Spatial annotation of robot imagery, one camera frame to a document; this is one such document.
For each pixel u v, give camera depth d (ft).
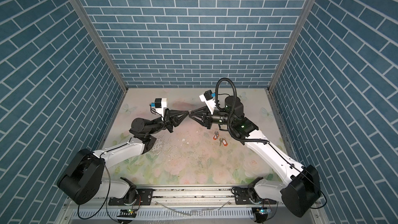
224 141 3.07
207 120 1.93
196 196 2.47
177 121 2.15
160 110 1.99
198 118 2.13
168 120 1.99
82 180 1.39
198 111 2.12
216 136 3.14
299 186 1.25
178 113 2.10
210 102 1.96
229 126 1.80
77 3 2.52
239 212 2.32
